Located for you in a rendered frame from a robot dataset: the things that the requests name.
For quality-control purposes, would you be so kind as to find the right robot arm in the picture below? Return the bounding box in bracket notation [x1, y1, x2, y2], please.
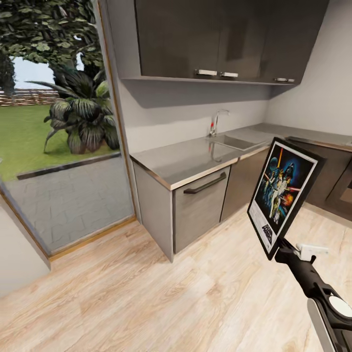
[274, 237, 352, 352]

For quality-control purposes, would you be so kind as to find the poster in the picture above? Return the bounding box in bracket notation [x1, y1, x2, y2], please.
[247, 137, 328, 261]

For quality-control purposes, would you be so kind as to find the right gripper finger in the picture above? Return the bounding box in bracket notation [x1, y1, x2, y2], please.
[283, 238, 299, 251]
[277, 237, 295, 251]

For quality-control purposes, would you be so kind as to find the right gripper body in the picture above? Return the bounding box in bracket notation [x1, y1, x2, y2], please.
[274, 248, 317, 280]

